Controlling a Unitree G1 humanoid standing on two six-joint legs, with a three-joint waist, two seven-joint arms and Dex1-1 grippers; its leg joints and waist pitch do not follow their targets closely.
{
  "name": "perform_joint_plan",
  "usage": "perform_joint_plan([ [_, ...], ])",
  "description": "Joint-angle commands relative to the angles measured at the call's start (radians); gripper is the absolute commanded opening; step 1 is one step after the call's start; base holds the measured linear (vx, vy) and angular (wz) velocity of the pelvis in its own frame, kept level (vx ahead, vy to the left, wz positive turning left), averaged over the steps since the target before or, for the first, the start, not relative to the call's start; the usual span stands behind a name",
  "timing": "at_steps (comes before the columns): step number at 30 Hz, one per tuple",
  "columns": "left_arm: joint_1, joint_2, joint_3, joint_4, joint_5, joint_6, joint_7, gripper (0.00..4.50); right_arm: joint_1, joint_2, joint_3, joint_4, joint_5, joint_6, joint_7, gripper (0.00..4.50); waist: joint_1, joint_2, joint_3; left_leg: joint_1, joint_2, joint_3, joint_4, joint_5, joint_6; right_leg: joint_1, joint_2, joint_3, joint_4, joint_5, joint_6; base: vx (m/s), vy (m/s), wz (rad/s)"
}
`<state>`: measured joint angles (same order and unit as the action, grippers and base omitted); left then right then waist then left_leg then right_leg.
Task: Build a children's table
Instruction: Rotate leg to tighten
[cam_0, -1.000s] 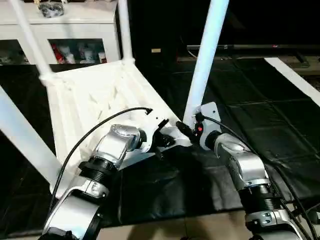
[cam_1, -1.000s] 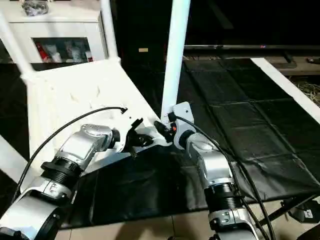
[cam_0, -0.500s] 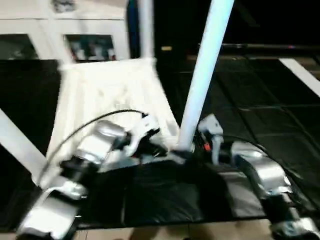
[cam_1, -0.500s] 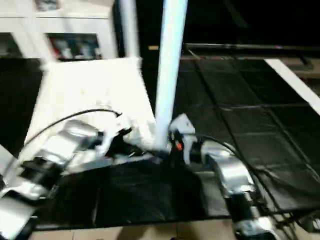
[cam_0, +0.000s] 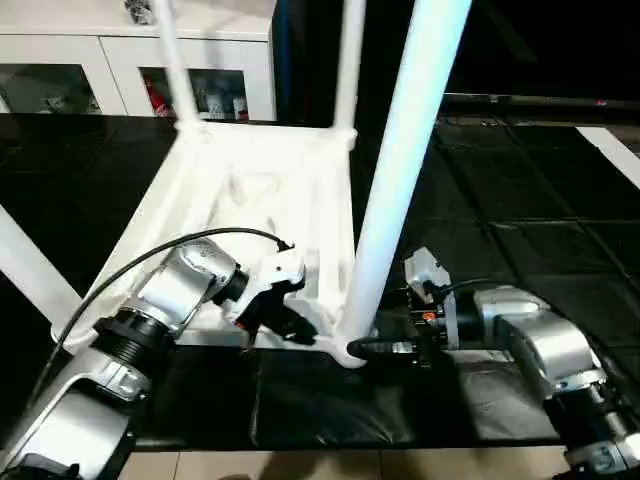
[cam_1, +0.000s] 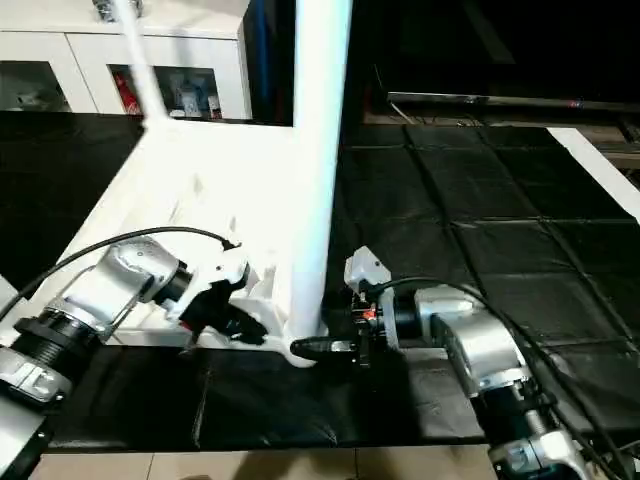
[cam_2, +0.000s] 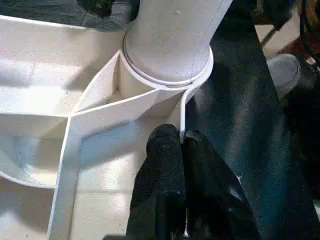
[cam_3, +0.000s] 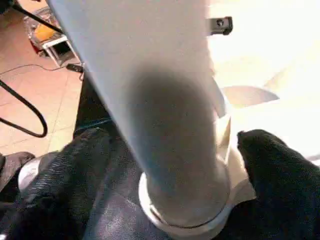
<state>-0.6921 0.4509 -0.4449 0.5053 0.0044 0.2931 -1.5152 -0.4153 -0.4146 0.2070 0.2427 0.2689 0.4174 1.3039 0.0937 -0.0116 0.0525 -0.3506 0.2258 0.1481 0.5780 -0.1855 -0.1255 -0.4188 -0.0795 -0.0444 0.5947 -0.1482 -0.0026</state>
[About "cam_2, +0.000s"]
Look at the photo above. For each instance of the white plastic table leg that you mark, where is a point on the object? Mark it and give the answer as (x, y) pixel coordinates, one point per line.
(170, 35)

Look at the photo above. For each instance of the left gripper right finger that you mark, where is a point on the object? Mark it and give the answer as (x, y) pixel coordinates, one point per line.
(215, 200)

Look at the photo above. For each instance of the white plastic table top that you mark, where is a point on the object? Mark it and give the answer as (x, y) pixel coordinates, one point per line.
(50, 125)

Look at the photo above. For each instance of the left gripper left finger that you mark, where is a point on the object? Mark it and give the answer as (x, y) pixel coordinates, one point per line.
(160, 190)

